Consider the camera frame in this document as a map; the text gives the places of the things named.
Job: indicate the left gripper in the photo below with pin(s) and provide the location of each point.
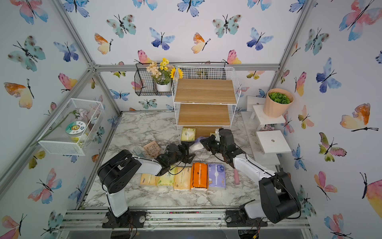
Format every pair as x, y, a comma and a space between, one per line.
185, 151

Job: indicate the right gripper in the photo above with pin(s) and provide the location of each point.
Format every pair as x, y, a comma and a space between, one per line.
209, 142

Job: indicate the purple tissue pack bottom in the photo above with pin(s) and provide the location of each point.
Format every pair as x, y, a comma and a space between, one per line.
197, 145

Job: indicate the purple tissue pack shelf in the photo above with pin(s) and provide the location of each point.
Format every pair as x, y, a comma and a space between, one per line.
217, 179

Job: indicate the orange tissue pack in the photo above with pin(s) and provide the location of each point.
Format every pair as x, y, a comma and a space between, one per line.
199, 177

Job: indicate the beige tissue pack top shelf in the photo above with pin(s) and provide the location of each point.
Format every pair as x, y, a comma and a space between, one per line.
182, 178

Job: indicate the yellow green tissue pack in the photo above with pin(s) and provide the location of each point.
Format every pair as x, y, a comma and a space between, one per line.
168, 179

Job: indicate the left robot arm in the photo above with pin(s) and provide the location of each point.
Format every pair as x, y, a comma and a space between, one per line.
116, 173

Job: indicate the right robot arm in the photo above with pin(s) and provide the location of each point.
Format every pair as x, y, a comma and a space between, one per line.
278, 198

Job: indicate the white lower step shelf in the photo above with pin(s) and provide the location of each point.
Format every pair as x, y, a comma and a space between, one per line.
273, 142

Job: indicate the white step shelf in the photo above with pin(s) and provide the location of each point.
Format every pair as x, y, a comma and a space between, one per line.
273, 142
255, 116

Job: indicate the white upper step shelf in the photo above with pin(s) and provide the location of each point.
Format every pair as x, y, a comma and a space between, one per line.
255, 116

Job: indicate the purple pink garden fork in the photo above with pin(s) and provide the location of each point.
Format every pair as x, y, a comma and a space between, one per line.
236, 177

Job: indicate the white pot with flowers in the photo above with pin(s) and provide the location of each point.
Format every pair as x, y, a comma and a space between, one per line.
164, 74

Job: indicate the pink pot green plant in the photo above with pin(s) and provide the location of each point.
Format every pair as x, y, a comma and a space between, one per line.
277, 102

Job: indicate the artificial pink rose stem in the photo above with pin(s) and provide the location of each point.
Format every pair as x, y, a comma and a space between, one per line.
91, 112

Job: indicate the round green lidded jar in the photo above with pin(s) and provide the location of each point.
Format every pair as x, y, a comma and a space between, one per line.
75, 130

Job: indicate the white wire wooden shelf rack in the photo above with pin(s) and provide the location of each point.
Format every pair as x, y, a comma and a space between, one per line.
205, 98

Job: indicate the black wire wall basket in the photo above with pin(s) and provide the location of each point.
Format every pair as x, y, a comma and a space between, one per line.
144, 84

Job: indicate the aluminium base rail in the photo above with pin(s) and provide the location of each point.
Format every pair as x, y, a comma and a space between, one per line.
179, 223

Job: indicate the white wire wall basket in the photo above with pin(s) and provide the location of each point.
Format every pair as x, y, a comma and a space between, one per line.
72, 148

